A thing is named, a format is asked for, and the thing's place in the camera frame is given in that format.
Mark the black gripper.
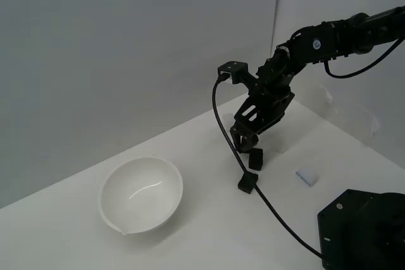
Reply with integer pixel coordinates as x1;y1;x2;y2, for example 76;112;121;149
230;83;296;155

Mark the tall black foam box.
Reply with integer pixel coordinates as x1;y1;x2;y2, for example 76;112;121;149
248;147;265;170

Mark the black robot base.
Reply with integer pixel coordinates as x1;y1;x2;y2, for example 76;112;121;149
316;188;405;270

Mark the white bowl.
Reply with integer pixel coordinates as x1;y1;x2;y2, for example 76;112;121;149
100;155;184;236

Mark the white foam block blue label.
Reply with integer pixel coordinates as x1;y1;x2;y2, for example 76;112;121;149
295;166;320;186

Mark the clear plastic film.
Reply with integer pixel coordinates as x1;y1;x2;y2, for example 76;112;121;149
316;85;380;140

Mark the thick black camera cable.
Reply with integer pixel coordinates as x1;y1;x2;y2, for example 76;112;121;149
211;73;325;260

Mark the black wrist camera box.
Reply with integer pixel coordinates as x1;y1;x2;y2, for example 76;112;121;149
217;60;249;85

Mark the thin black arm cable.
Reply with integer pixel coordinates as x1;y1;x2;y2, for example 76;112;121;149
323;36;405;78

